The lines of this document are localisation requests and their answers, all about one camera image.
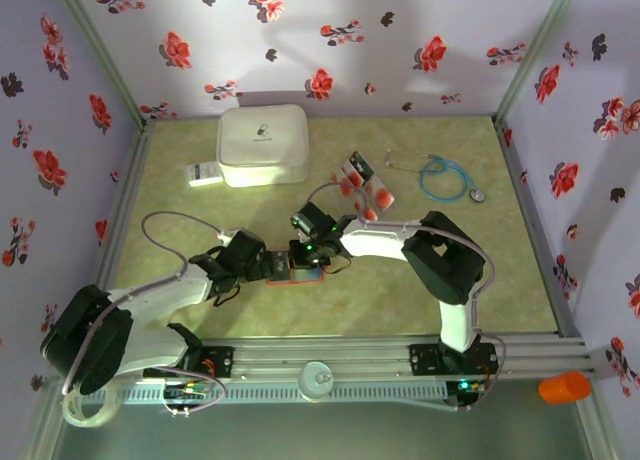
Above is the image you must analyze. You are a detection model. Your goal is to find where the black VIP credit card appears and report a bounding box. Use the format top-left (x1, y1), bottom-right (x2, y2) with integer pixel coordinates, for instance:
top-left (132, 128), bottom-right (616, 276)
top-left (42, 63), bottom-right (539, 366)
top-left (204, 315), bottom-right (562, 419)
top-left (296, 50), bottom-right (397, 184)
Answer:
top-left (348, 151), bottom-right (376, 177)
top-left (271, 251), bottom-right (292, 282)

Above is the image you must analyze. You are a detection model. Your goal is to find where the small white medicine box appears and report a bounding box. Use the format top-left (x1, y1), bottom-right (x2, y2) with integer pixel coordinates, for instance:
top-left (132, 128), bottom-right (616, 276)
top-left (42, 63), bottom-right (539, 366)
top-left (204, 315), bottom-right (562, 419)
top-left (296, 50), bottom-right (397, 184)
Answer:
top-left (186, 161), bottom-right (225, 189)

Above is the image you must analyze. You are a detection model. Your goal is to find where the white round jar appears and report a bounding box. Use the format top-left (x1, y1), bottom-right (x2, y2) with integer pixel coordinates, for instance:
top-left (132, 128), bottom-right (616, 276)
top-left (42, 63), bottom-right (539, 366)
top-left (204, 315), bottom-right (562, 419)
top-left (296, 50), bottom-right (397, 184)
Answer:
top-left (296, 360), bottom-right (335, 404)

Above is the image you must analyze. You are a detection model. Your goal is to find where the white zipped medicine pouch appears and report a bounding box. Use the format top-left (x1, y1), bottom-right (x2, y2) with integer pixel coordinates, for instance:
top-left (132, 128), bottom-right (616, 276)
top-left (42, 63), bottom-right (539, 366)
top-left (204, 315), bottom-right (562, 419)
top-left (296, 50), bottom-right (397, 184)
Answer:
top-left (215, 103), bottom-right (311, 189)

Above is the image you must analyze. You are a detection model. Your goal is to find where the white plastic container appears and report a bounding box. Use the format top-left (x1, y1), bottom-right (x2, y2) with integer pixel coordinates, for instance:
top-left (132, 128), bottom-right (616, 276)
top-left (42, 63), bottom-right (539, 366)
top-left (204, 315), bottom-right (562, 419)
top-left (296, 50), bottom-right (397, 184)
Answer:
top-left (162, 379), bottom-right (214, 416)

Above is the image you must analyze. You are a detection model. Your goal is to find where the blue stethoscope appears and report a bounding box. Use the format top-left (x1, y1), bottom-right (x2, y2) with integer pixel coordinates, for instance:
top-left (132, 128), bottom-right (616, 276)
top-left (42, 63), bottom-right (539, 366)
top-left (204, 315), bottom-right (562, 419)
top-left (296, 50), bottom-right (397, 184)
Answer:
top-left (383, 148), bottom-right (488, 204)

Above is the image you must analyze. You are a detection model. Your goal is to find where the clear tape roll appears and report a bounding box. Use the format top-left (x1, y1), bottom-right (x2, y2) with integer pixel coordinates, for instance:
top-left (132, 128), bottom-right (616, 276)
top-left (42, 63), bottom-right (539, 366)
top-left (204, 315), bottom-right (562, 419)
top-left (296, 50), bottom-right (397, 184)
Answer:
top-left (61, 385), bottom-right (124, 429)

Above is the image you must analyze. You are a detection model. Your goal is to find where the orange pill bottle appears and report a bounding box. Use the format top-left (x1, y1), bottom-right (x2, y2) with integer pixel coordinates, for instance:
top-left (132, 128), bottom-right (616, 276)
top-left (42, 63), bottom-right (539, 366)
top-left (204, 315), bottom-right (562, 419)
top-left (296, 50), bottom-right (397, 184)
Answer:
top-left (537, 371), bottom-right (593, 406)

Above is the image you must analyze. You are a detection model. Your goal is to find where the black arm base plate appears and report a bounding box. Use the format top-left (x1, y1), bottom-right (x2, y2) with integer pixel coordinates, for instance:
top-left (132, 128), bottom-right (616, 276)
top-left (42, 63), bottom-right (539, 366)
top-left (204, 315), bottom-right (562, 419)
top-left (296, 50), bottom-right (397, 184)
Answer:
top-left (142, 345), bottom-right (236, 380)
top-left (408, 342), bottom-right (500, 377)

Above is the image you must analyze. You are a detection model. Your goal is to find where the aluminium mounting rail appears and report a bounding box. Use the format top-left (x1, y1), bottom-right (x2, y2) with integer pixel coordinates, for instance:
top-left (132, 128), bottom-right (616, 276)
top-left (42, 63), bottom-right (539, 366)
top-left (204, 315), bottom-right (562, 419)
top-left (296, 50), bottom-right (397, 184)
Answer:
top-left (48, 332), bottom-right (597, 381)

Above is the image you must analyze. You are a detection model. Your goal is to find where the grey left arm cable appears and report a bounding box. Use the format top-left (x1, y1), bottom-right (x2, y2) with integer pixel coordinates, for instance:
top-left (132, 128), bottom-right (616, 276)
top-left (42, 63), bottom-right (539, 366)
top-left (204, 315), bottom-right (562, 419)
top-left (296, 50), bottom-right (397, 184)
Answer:
top-left (60, 211), bottom-right (236, 396)

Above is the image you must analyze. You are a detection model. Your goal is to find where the white slotted cable duct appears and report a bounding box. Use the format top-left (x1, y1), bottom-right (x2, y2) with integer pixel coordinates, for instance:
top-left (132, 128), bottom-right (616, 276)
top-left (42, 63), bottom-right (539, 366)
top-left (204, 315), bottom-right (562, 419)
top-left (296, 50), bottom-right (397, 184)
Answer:
top-left (119, 382), bottom-right (450, 407)

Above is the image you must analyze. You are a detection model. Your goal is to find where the aluminium side rail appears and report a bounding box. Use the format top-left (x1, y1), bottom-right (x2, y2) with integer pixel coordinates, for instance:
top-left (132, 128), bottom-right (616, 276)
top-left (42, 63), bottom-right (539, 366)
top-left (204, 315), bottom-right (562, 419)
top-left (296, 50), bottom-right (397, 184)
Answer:
top-left (79, 119), bottom-right (156, 344)
top-left (494, 117), bottom-right (584, 339)

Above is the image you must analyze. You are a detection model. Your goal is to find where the electronics board with wires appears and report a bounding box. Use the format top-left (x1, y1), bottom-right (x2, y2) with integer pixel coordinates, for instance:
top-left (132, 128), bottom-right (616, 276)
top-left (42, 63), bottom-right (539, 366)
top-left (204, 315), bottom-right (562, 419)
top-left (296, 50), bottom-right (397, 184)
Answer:
top-left (447, 378), bottom-right (494, 414)

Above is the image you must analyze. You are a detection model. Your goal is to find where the aluminium corner post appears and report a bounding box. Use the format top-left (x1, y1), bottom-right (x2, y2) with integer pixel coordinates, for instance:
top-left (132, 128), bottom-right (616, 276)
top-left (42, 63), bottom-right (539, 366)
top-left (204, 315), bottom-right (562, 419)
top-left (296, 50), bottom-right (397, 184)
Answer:
top-left (494, 0), bottom-right (584, 124)
top-left (49, 0), bottom-right (154, 131)

